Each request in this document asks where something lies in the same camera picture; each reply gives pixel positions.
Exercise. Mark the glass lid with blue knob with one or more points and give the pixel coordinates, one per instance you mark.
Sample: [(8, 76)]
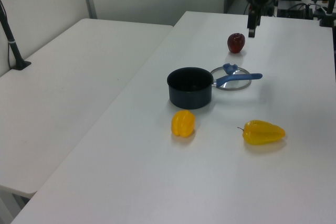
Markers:
[(236, 83)]

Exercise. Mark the black electronics box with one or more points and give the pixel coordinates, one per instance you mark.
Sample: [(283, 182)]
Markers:
[(291, 10)]

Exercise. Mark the long yellow toy pepper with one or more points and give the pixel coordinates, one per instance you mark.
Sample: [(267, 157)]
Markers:
[(262, 133)]

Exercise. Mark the round yellow toy pepper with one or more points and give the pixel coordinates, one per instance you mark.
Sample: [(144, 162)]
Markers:
[(183, 124)]

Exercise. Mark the black pole with white band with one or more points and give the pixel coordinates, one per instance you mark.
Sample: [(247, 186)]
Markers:
[(11, 43)]

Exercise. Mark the black camera stand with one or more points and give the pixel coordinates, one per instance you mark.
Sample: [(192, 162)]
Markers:
[(329, 14)]

